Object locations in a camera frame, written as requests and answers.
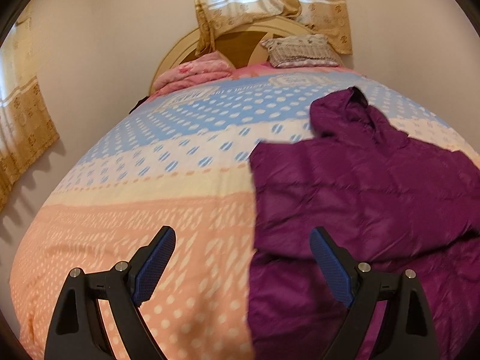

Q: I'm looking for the beige side window curtain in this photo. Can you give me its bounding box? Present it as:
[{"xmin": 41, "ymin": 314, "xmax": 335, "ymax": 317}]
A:
[{"xmin": 1, "ymin": 6, "xmax": 59, "ymax": 207}]

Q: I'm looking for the pastel patterned bed cover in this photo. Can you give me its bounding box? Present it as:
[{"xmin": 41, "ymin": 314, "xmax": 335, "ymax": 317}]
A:
[{"xmin": 10, "ymin": 65, "xmax": 479, "ymax": 359}]

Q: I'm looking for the beige round wooden headboard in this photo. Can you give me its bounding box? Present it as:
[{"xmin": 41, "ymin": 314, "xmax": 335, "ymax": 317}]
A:
[{"xmin": 149, "ymin": 17, "xmax": 313, "ymax": 94}]

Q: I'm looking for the purple puffer jacket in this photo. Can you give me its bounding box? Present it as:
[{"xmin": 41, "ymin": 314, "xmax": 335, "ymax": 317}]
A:
[{"xmin": 247, "ymin": 87, "xmax": 479, "ymax": 359}]

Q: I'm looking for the beige lace window curtain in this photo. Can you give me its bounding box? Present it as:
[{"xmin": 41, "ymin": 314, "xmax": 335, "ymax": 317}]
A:
[{"xmin": 194, "ymin": 0, "xmax": 353, "ymax": 55}]

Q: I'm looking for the pink folded blanket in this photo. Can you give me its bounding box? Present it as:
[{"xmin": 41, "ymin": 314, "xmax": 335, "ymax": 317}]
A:
[{"xmin": 151, "ymin": 51, "xmax": 235, "ymax": 94}]

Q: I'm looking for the striped floral pillow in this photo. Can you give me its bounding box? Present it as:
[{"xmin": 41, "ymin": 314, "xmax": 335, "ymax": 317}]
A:
[{"xmin": 260, "ymin": 34, "xmax": 343, "ymax": 68}]

